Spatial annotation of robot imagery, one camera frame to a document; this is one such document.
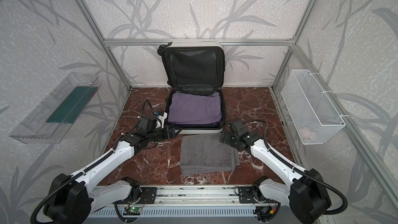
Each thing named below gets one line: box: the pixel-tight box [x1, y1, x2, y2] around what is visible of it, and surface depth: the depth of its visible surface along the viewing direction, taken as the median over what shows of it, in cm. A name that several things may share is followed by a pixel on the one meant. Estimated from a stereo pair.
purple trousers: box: [167, 92, 223, 123], surface depth 102 cm
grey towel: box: [179, 132, 240, 175], surface depth 86 cm
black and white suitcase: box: [157, 42, 226, 135], surface depth 98 cm
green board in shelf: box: [46, 86, 98, 124], surface depth 67 cm
